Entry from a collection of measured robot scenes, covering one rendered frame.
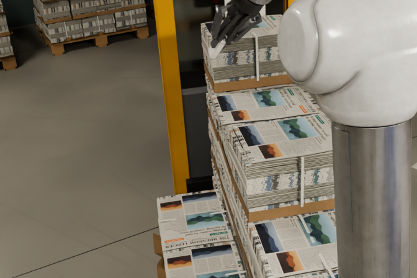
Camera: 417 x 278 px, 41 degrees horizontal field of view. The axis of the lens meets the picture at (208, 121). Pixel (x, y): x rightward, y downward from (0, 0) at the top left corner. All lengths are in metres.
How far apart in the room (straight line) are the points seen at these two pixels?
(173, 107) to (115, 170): 1.18
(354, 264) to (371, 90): 0.26
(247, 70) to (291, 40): 1.65
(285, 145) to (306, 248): 0.34
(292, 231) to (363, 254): 1.11
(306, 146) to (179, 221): 0.72
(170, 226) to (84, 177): 1.71
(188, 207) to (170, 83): 0.73
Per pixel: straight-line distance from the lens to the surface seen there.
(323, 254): 1.80
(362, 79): 0.65
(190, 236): 2.25
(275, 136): 1.94
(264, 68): 2.33
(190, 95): 3.03
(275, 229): 1.89
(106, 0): 6.53
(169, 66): 2.81
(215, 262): 2.13
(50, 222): 3.57
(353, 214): 0.76
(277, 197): 1.88
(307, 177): 1.88
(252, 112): 2.12
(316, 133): 1.96
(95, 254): 3.23
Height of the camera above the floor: 1.98
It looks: 26 degrees down
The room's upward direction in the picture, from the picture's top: 4 degrees counter-clockwise
